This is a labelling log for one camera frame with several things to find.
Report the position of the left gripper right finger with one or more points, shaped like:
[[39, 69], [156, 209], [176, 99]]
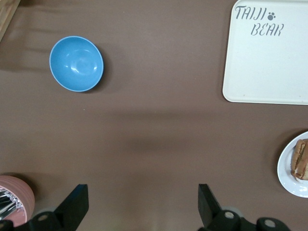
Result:
[[211, 214]]

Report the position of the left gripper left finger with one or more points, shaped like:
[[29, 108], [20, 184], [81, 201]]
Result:
[[72, 209]]

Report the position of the round white plate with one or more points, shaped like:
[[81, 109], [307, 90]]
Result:
[[285, 173]]

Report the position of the brown bread slice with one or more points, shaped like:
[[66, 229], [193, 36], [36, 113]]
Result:
[[295, 156], [306, 156]]

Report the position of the pink ribbed bowl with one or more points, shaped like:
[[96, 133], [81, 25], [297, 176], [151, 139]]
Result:
[[27, 195]]

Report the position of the clear crinkled plastic pieces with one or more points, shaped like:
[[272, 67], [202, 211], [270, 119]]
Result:
[[14, 201]]

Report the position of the steel ladle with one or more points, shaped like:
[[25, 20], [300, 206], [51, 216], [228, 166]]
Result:
[[4, 208]]

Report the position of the blue bowl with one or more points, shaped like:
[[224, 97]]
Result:
[[76, 63]]

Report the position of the cream bear print tray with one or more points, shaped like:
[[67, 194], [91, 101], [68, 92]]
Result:
[[264, 67]]

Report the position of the wooden cup rack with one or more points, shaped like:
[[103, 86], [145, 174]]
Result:
[[7, 14]]

